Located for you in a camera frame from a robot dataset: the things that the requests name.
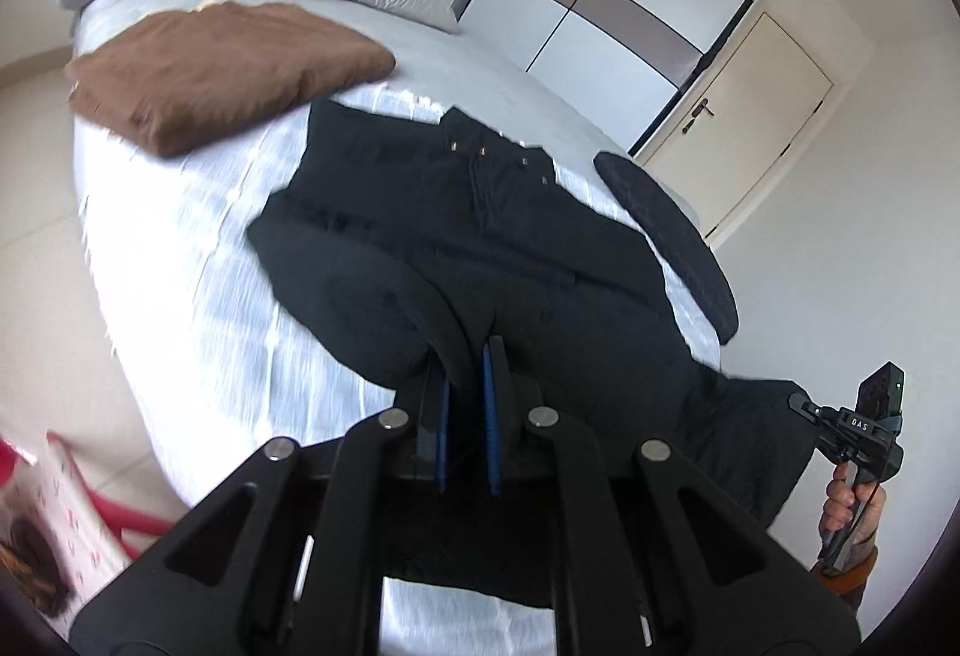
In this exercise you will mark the red and white bag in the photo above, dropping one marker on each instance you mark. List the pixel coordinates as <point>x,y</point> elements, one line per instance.
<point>75,528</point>

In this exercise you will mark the cream door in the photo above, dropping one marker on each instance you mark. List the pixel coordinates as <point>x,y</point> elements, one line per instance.
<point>757,124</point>

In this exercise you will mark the dark brown fuzzy item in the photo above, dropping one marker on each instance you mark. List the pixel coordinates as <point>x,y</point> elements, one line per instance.
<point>30,555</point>

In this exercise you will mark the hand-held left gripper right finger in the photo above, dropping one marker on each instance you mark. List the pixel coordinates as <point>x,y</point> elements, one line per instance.
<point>491,431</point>

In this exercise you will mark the brown folded garment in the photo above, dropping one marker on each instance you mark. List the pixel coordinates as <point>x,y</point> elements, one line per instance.
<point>217,71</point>

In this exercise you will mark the person's right forearm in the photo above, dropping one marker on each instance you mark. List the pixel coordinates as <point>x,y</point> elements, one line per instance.
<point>847,573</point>

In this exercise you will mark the bed with grey mattress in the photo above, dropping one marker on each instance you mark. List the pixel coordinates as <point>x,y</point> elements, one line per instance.
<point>187,251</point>

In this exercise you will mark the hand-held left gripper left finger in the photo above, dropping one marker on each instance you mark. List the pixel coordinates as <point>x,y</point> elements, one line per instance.
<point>443,431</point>

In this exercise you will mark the person's right hand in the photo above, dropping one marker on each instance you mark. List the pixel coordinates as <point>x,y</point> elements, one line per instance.
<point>836,506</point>

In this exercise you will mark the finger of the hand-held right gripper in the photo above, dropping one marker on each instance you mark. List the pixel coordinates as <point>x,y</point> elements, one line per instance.
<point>804,407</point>

